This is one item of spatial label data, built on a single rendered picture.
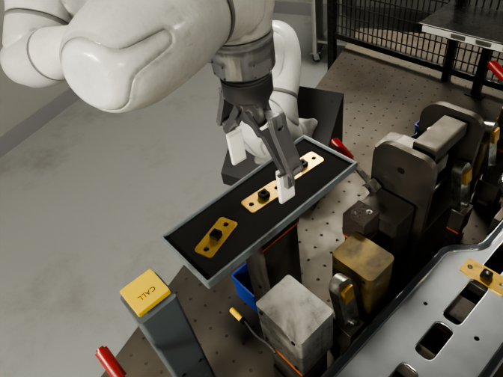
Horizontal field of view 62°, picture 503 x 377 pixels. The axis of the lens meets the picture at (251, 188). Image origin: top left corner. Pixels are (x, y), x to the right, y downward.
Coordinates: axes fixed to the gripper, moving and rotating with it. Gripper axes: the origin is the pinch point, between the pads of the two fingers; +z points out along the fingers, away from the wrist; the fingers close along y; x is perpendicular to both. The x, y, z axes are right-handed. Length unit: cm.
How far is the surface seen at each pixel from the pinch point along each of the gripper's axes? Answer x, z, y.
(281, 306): -10.6, 10.7, 16.7
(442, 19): 106, 19, -34
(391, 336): 3.0, 21.7, 28.3
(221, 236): -11.3, 5.5, 2.4
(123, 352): -37, 52, -20
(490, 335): 15.3, 21.7, 38.7
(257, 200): -1.6, 5.5, -0.2
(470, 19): 110, 19, -27
